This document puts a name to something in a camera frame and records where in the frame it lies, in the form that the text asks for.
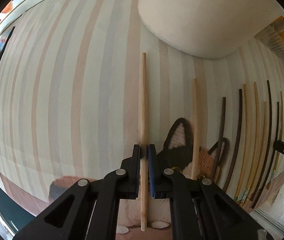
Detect black chopstick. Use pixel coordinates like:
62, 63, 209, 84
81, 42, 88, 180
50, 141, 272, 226
250, 80, 273, 208
253, 101, 281, 209

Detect light wooden chopstick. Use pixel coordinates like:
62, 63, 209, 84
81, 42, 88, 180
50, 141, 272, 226
191, 79, 199, 180
139, 52, 148, 232

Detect blue cabinet door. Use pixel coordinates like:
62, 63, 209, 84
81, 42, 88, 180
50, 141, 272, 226
0, 188, 35, 233

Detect orange packaged goods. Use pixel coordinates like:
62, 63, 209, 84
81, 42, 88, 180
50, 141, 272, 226
254, 16, 284, 58

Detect striped cat placemat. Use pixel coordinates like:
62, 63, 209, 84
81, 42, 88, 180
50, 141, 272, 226
0, 0, 284, 215

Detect white cylindrical utensil holder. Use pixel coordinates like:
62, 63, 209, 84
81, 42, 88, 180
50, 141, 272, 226
138, 0, 284, 59

